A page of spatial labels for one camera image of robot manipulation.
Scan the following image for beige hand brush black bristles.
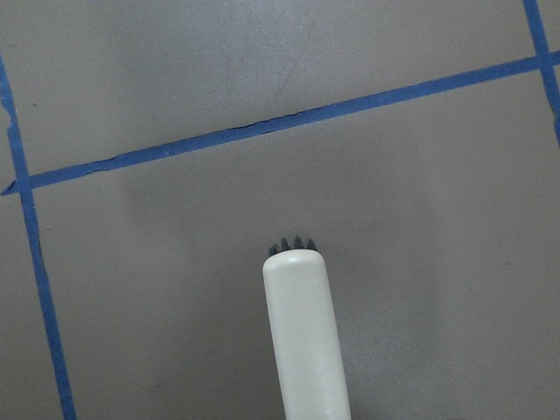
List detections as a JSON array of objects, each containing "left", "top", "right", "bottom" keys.
[{"left": 262, "top": 236, "right": 351, "bottom": 419}]

